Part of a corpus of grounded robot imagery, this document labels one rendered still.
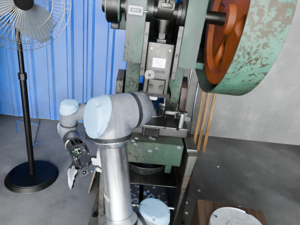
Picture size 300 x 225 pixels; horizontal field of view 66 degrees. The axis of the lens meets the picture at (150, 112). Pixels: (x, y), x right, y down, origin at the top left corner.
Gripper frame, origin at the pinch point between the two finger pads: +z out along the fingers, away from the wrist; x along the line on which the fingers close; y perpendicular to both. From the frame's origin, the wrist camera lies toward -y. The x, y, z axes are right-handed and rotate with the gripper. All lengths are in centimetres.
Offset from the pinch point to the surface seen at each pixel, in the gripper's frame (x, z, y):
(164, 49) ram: 61, -42, 24
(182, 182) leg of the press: 50, -3, -41
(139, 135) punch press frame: 38, -32, -20
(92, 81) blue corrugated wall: 53, -167, -54
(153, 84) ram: 52, -38, 7
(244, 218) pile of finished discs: 67, 29, -46
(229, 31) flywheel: 93, -28, 32
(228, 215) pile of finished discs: 60, 24, -45
